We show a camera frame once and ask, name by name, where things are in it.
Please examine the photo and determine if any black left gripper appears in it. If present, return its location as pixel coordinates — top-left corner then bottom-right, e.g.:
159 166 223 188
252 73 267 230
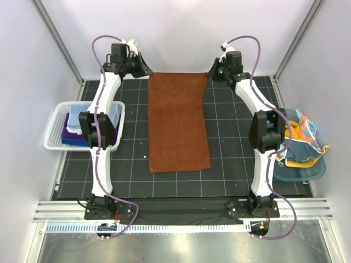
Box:
123 52 154 79

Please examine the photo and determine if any brown towel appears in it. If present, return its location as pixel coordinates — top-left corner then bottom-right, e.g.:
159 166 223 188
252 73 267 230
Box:
148 73 211 173

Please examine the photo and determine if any light blue bear towel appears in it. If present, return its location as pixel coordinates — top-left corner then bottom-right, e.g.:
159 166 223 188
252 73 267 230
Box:
65 102 122 135

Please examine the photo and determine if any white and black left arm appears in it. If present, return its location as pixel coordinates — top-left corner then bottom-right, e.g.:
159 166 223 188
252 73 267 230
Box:
78 40 153 220

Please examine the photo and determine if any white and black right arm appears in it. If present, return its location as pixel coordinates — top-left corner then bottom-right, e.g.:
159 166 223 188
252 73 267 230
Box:
206 45 285 217

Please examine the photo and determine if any blue folded towel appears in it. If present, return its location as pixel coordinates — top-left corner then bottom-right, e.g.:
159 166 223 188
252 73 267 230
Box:
61 138 88 147

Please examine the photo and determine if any purple folded towel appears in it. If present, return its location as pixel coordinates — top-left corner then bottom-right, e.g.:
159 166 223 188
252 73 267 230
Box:
61 112 85 140

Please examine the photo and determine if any multicolour striped towel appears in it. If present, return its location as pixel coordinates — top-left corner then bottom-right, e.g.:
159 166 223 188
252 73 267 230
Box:
275 109 329 168

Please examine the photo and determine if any blue plastic basin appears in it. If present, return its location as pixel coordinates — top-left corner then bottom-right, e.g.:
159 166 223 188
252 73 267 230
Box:
273 142 326 182

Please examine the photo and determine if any white plastic basket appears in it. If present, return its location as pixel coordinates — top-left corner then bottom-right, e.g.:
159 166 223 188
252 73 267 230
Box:
43 101 125 152

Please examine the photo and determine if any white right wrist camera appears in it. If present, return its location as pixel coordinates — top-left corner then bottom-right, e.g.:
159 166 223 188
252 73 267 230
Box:
219 42 235 62

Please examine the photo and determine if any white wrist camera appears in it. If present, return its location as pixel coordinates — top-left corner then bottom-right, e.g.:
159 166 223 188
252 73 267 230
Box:
219 42 235 62
121 39 139 57

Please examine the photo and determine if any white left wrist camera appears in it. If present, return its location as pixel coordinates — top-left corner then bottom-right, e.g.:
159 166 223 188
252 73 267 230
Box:
121 39 139 57

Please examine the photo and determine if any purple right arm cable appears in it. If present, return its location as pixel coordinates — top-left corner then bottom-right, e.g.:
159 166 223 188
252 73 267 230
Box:
227 36 298 241

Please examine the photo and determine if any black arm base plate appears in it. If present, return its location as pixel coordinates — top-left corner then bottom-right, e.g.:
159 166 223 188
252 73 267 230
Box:
84 196 280 226

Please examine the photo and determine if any aluminium frame rail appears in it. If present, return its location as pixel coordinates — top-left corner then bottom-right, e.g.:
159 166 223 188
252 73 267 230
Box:
32 198 333 223

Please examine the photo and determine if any white slotted cable duct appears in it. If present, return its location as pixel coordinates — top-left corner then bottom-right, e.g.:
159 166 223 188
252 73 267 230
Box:
46 222 251 235

